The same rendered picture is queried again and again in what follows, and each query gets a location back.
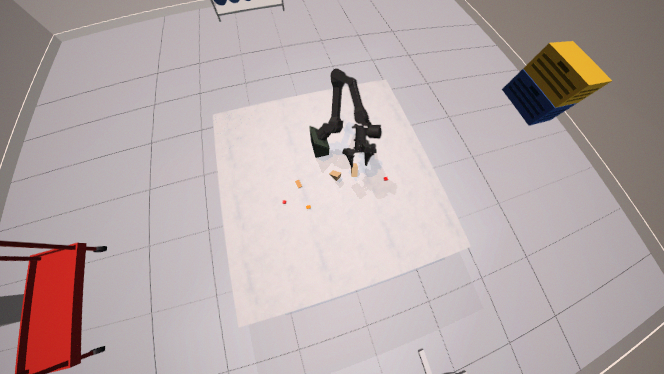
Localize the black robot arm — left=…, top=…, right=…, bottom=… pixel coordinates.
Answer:
left=315, top=68, right=382, bottom=153

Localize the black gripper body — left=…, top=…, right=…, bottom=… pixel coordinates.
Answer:
left=342, top=137, right=377, bottom=156

